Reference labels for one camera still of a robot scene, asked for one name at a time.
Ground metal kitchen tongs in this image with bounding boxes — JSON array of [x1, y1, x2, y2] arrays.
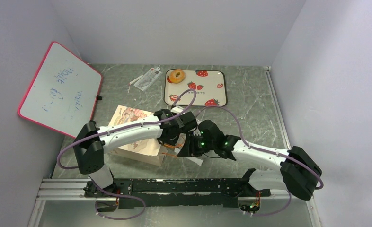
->
[[174, 148, 203, 166]]

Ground beige paper bag orange handles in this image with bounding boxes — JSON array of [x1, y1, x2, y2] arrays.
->
[[104, 105, 164, 166]]

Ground fake orange donut bread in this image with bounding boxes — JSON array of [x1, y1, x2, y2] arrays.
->
[[168, 69, 186, 84]]

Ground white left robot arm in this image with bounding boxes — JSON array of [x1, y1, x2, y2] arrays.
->
[[73, 109, 198, 197]]

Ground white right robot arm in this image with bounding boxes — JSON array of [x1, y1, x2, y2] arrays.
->
[[178, 120, 322, 201]]

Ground strawberry print tray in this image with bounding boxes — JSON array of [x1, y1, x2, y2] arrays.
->
[[163, 69, 228, 106]]

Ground small plastic packet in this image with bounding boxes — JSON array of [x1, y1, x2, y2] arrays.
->
[[134, 67, 162, 91]]

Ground white marker pen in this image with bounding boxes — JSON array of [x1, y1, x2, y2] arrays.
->
[[128, 75, 143, 86]]

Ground pink framed whiteboard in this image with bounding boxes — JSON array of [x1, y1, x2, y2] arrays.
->
[[17, 41, 102, 138]]

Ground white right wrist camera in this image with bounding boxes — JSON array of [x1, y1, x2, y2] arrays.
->
[[170, 106, 194, 117]]

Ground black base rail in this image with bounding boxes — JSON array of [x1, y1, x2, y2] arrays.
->
[[85, 178, 271, 209]]

